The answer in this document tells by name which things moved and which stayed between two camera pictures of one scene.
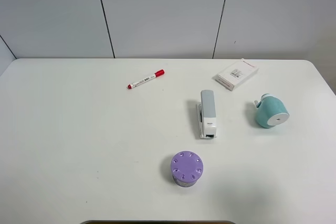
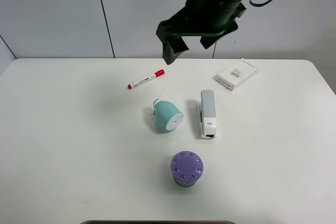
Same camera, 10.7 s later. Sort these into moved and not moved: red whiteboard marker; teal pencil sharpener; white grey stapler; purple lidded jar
Moved: teal pencil sharpener
Not moved: red whiteboard marker; purple lidded jar; white grey stapler
